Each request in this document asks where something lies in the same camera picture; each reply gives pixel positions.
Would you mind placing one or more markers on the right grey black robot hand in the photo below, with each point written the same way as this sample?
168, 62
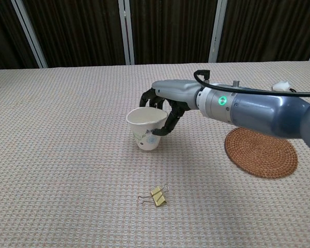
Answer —
178, 91

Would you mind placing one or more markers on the white printed paper cup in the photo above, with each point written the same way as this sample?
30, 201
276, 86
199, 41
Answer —
145, 129

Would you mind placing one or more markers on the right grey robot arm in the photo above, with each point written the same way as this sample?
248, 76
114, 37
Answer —
261, 111

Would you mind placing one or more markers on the round brown woven coaster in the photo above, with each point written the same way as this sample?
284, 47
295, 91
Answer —
261, 155

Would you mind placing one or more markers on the white clip with black loop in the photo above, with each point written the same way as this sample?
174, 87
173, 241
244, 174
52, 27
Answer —
281, 85

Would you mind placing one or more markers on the yellow binder clip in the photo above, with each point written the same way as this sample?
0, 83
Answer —
158, 197

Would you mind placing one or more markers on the patterned woven tablecloth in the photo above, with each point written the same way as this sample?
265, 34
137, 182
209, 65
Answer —
67, 155

